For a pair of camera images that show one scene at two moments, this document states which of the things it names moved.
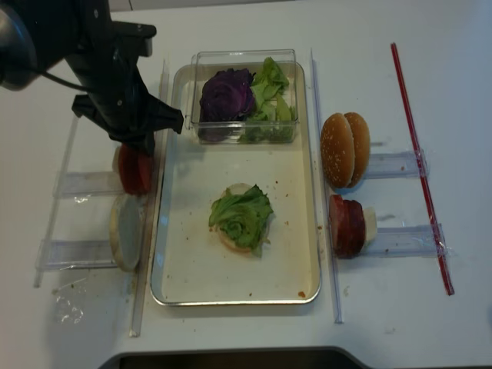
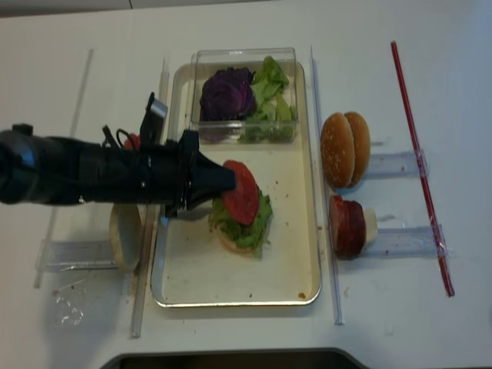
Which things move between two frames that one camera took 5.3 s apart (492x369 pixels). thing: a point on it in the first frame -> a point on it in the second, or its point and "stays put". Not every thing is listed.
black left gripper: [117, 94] -> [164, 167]
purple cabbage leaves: [226, 95] stays put
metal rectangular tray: [189, 266] stays put
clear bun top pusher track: [406, 164] stays put
